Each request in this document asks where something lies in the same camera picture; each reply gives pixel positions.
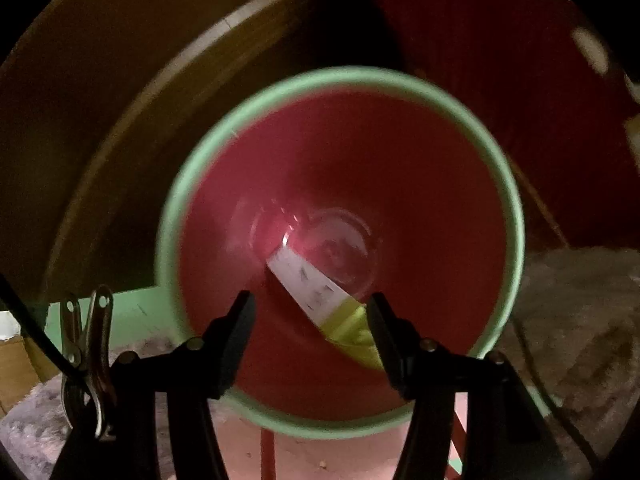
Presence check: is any grey fuzzy rug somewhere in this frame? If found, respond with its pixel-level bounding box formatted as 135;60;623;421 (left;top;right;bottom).
1;248;639;479

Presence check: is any clear plastic cup in bin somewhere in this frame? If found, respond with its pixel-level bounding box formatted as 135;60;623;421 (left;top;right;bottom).
248;200;381;298

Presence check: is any red bin with green rim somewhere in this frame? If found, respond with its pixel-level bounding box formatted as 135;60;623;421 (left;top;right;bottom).
155;67;525;439

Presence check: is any metal spring clamp left wrist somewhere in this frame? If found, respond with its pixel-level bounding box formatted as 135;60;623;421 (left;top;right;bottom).
60;285;115;439

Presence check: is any white and yellow wrapper strip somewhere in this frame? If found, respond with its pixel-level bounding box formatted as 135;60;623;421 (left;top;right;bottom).
267;245;384;370

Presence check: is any dark wooden nightstand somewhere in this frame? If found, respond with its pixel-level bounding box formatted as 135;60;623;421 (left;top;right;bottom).
1;0;639;302

